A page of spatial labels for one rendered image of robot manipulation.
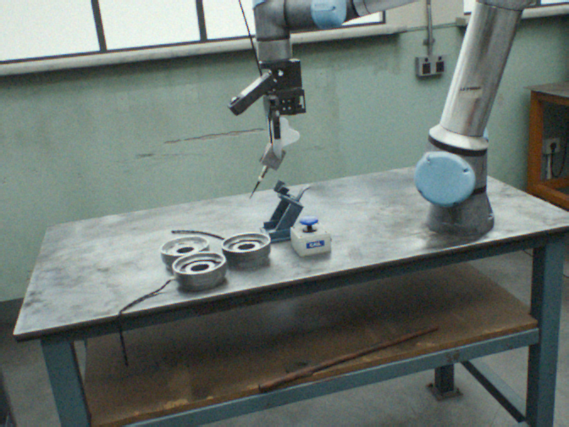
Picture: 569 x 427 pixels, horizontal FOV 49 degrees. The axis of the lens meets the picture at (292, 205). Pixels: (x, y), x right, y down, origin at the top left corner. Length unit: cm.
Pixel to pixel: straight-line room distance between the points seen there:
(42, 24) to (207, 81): 72
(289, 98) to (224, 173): 163
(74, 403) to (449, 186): 84
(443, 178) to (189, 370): 70
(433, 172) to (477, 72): 20
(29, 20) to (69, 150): 56
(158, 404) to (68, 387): 19
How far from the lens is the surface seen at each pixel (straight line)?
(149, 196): 293
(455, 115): 121
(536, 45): 349
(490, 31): 118
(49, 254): 157
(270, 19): 132
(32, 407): 252
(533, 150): 343
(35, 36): 292
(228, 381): 140
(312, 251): 132
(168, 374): 146
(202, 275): 121
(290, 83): 135
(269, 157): 138
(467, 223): 139
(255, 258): 128
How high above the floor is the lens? 133
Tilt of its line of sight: 19 degrees down
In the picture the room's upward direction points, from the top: 5 degrees counter-clockwise
